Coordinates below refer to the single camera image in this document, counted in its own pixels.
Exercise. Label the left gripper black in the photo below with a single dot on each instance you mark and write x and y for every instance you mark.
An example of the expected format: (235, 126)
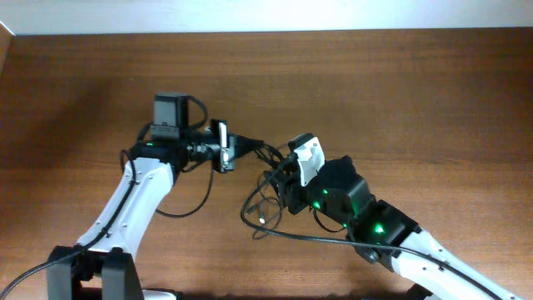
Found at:
(243, 143)

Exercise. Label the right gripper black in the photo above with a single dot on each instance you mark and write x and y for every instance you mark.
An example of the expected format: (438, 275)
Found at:
(290, 190)

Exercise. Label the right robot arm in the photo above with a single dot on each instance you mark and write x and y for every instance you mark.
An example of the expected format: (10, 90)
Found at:
(381, 233)

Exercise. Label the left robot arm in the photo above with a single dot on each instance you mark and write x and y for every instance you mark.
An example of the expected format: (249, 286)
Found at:
(166, 147)

